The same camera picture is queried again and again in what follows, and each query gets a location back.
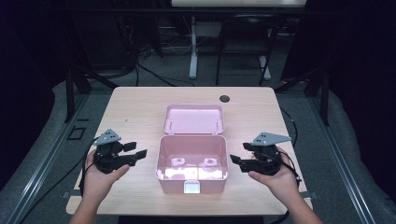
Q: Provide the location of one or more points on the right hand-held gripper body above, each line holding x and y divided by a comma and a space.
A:
266, 161

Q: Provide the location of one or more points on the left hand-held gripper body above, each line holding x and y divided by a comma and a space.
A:
109, 158

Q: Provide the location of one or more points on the person's right hand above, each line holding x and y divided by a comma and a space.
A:
285, 183

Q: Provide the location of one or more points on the person's left hand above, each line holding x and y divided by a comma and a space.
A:
96, 185

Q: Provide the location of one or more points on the grey tape strip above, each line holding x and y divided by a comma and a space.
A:
309, 195
65, 194

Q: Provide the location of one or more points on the person's dark clothing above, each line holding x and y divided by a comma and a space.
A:
193, 220

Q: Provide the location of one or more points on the black metal stand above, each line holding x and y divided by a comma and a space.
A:
70, 93
324, 96

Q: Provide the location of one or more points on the white standing desk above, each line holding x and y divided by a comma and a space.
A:
193, 46

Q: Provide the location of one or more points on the black chair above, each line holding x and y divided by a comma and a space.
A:
246, 28

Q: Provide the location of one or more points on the metal floor rail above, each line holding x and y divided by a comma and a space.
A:
342, 168
46, 158

